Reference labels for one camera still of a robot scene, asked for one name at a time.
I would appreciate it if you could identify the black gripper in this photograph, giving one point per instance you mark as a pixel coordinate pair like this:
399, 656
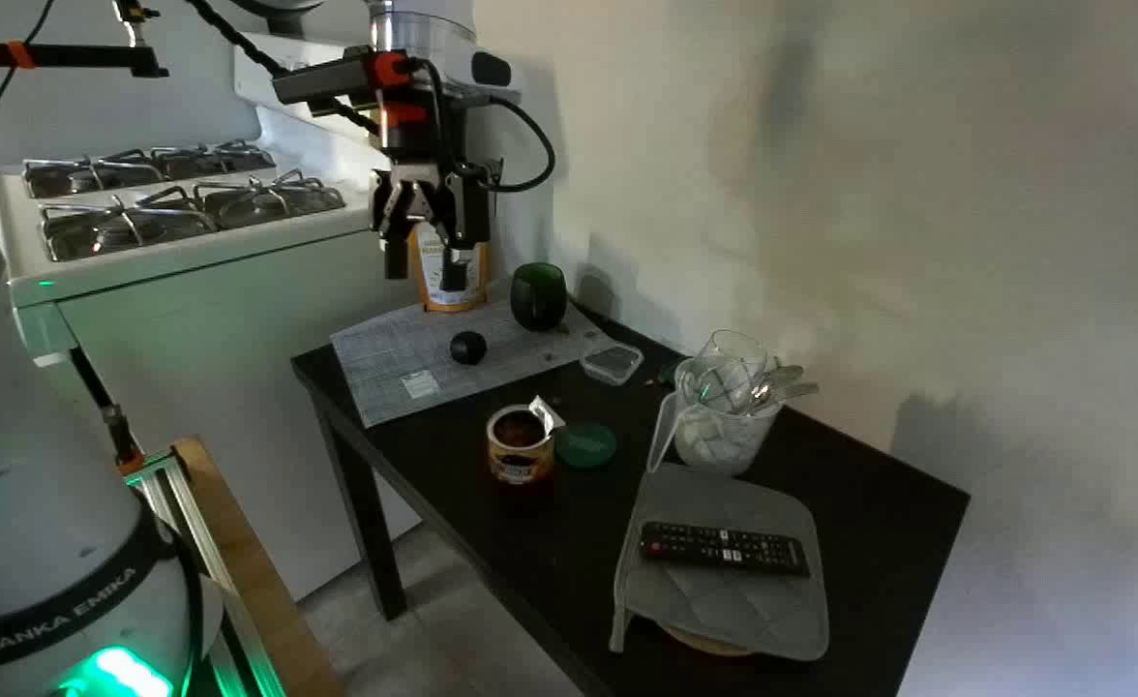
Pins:
433, 156

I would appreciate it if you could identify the small black round object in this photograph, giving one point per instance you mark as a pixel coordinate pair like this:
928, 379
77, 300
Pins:
468, 347

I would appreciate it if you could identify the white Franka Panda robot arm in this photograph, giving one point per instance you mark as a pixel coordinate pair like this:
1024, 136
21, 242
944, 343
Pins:
30, 517

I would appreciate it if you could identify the orange snack pouch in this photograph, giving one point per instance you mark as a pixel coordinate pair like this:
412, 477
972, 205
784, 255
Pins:
433, 292

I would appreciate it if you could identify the grey grid placemat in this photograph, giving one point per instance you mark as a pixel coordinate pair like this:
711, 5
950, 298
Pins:
399, 351

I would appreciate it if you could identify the dark green mug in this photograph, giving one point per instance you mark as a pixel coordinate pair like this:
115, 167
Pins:
539, 300

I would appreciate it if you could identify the small clear plastic lid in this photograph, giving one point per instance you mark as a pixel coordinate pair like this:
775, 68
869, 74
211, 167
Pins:
615, 367

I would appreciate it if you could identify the white gas stove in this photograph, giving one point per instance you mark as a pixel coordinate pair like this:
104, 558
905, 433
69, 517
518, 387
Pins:
206, 351

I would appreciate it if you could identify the black stove grate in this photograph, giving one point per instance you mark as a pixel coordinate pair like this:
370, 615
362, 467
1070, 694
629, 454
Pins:
185, 216
145, 165

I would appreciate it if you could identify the green round lid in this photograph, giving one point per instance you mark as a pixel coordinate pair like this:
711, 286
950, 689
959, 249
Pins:
588, 447

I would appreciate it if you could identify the clear plastic container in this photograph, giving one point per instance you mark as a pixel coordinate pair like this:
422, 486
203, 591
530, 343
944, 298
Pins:
727, 441

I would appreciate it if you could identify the black tripod leg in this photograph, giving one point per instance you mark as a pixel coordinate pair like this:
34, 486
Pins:
106, 409

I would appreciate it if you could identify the wooden board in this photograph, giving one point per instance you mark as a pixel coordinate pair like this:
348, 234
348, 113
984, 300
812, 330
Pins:
253, 569

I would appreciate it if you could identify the black remote control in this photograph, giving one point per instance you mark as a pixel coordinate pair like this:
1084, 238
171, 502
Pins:
727, 549

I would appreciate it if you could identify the grey quilted pot holder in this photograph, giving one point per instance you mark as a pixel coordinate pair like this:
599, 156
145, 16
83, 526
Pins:
727, 606

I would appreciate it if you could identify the black table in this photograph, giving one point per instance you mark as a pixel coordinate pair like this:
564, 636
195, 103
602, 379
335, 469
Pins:
880, 517

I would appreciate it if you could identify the black wrist camera orange mount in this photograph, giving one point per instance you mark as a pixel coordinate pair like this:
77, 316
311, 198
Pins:
330, 80

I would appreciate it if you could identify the black camera stand bar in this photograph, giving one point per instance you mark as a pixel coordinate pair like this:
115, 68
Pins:
69, 56

